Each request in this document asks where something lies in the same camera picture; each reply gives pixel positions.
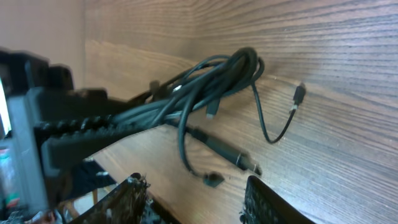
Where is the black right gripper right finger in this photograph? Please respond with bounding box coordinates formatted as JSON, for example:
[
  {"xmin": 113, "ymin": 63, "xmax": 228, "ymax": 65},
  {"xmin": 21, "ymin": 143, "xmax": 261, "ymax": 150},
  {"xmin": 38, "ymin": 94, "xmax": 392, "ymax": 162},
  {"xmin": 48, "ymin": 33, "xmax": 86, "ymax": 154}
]
[{"xmin": 239, "ymin": 175, "xmax": 315, "ymax": 224}]

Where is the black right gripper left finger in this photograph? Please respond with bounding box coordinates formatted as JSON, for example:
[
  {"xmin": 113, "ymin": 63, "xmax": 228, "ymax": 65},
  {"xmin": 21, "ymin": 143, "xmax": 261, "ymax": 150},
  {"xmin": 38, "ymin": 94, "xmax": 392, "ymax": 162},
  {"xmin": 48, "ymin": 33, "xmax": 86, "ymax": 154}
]
[{"xmin": 70, "ymin": 173, "xmax": 149, "ymax": 224}]

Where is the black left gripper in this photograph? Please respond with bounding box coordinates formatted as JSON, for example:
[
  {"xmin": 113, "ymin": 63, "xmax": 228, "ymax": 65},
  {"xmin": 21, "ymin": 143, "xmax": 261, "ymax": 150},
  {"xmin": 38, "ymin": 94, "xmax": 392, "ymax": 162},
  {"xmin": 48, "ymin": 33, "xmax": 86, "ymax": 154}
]
[{"xmin": 1, "ymin": 50, "xmax": 150, "ymax": 218}]

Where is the black cable bundle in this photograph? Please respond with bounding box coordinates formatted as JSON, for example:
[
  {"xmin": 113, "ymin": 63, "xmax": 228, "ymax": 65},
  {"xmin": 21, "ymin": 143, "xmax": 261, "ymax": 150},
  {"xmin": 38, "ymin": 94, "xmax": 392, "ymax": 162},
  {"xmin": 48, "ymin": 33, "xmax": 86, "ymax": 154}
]
[{"xmin": 111, "ymin": 46, "xmax": 307, "ymax": 189}]

